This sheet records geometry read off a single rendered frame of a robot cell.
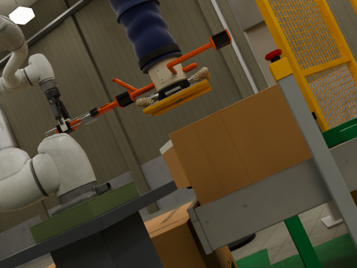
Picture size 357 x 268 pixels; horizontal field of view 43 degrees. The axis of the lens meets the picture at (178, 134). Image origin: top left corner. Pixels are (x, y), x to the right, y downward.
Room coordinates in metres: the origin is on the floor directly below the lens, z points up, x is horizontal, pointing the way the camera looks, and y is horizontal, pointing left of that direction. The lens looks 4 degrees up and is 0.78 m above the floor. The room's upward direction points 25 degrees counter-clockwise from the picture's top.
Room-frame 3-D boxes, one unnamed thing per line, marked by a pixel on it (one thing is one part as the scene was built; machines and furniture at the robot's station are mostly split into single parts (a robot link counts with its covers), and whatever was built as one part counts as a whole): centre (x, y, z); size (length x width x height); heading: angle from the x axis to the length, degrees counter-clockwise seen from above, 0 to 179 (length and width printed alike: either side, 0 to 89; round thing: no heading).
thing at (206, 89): (2.36, -0.08, 1.12); 0.34 x 0.10 x 0.05; 84
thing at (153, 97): (2.27, -0.07, 1.16); 0.34 x 0.25 x 0.06; 84
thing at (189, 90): (2.17, -0.06, 1.12); 0.34 x 0.10 x 0.05; 84
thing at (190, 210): (2.29, 0.05, 0.58); 0.70 x 0.03 x 0.06; 173
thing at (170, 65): (2.17, 0.13, 1.22); 0.93 x 0.30 x 0.04; 84
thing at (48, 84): (2.33, 0.51, 1.46); 0.09 x 0.09 x 0.06
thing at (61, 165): (1.67, 0.44, 0.98); 0.18 x 0.16 x 0.22; 95
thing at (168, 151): (3.90, -0.04, 0.82); 0.60 x 0.40 x 0.40; 13
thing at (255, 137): (2.26, -0.28, 0.75); 0.60 x 0.40 x 0.40; 82
